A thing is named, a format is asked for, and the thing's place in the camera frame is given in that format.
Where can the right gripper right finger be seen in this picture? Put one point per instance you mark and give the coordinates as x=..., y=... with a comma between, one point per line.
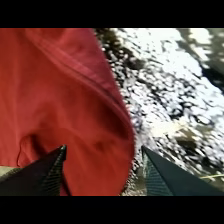
x=170, y=180

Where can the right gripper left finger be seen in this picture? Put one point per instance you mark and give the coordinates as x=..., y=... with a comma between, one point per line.
x=41, y=176

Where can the red garment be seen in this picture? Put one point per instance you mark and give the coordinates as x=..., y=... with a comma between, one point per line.
x=63, y=100

